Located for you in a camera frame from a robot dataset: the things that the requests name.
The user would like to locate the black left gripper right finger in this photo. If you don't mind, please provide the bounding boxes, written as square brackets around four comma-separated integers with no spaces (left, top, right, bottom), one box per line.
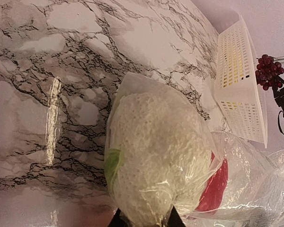
[165,206,186,227]

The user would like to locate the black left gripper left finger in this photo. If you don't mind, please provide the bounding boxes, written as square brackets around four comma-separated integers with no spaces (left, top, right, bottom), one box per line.
[108,209,132,227]

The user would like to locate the dark red fake grapes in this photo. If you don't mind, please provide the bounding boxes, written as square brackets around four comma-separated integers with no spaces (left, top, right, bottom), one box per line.
[255,54,284,91]

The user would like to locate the clear zip top bag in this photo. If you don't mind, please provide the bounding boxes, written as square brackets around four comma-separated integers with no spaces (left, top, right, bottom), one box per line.
[104,73,284,227]

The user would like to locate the red fake pepper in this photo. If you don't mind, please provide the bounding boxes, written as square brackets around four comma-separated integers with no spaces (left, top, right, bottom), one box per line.
[195,158,228,212]

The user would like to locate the white fake cauliflower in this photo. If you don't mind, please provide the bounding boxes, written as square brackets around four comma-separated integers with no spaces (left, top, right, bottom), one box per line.
[105,93,214,227]

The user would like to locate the white perforated plastic basket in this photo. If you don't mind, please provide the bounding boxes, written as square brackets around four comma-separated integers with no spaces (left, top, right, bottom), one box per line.
[214,17,268,146]

